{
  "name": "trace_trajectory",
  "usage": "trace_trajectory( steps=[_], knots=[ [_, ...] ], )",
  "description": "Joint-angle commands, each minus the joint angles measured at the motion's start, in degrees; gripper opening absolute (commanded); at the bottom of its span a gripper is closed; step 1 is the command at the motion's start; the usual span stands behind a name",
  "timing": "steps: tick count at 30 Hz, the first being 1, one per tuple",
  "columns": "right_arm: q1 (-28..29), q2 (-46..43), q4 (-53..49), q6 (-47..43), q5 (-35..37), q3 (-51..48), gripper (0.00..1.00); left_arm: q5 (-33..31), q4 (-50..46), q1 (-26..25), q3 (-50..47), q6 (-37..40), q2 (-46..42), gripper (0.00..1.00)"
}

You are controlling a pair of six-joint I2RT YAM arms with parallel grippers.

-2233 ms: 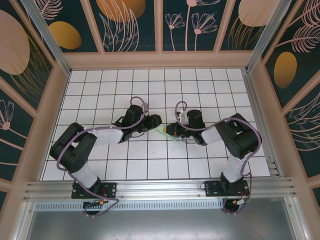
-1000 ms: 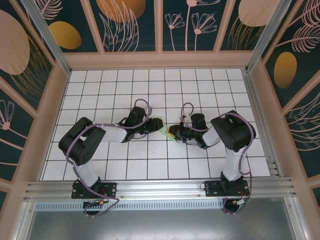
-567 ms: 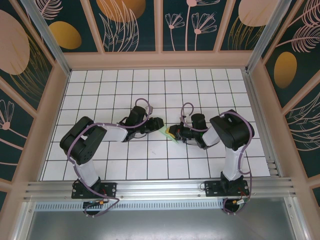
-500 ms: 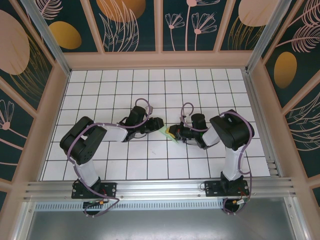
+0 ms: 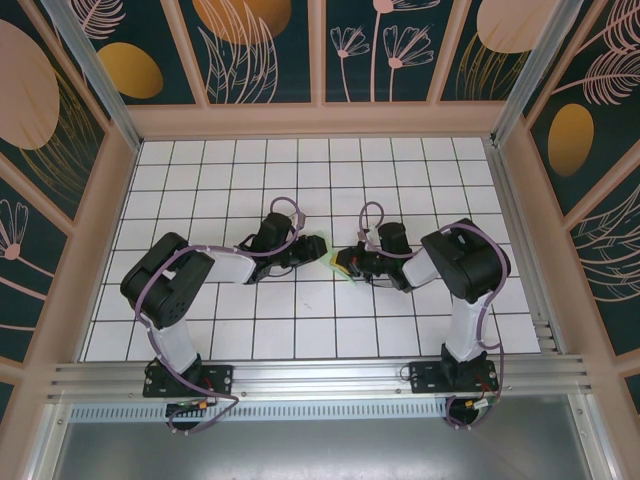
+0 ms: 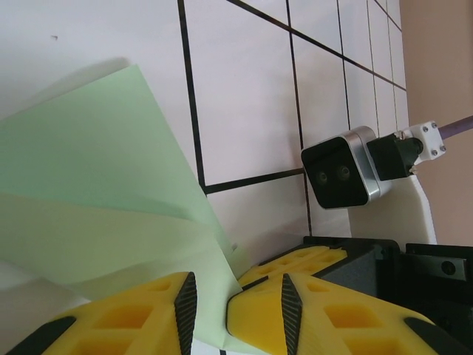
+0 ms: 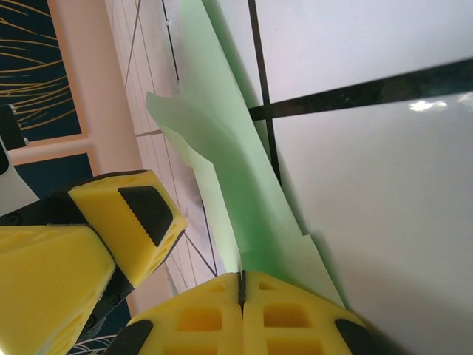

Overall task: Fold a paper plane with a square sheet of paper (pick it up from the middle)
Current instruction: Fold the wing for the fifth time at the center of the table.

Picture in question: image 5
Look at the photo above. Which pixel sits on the aluminium corner post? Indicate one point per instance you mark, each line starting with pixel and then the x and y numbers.
pixel 531 65
pixel 100 85

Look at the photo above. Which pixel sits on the light green paper sheet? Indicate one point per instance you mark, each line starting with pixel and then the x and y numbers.
pixel 330 260

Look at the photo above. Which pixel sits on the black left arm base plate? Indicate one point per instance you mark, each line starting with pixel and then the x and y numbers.
pixel 220 380

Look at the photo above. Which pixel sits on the grey metal sheet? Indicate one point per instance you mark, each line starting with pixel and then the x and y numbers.
pixel 320 450

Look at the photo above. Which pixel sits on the long aluminium mounting rail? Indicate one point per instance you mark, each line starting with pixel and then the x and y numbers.
pixel 320 375

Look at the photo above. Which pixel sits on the wall panel orange oval pink leaf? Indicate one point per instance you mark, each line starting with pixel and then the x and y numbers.
pixel 600 100

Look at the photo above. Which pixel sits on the small yellow power connector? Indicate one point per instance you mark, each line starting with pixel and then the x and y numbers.
pixel 470 404
pixel 202 405

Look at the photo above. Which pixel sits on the wall panel pink flowers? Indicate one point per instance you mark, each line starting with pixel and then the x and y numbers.
pixel 380 50

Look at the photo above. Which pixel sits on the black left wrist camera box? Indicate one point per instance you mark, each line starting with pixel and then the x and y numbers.
pixel 277 230

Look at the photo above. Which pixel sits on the wall panel large pink oval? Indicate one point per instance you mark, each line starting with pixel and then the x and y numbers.
pixel 30 100

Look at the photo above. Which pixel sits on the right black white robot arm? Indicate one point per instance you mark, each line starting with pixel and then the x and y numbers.
pixel 465 335

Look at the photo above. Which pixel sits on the aluminium side rail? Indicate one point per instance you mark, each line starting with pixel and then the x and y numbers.
pixel 517 235

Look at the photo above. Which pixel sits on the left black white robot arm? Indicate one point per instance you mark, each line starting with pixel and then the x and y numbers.
pixel 175 345

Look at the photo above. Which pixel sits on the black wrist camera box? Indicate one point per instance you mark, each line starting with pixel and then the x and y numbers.
pixel 277 230
pixel 395 239

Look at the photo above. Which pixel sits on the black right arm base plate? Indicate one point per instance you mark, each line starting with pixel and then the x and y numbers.
pixel 425 380

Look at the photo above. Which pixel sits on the wall panel pink oval gold lines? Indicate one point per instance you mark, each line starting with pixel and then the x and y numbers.
pixel 490 50

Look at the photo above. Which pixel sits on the wall panel small orange oval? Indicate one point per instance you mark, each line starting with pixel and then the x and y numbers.
pixel 130 70

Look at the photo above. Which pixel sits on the wall panel pink leaf outlines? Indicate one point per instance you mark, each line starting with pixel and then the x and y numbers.
pixel 610 270

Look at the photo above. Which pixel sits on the wall panel big orange circle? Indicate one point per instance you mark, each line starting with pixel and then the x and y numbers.
pixel 250 50

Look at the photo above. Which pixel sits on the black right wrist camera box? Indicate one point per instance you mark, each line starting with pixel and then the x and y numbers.
pixel 395 239

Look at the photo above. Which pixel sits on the wall panel single pink flower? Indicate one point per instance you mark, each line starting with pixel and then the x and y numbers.
pixel 20 280

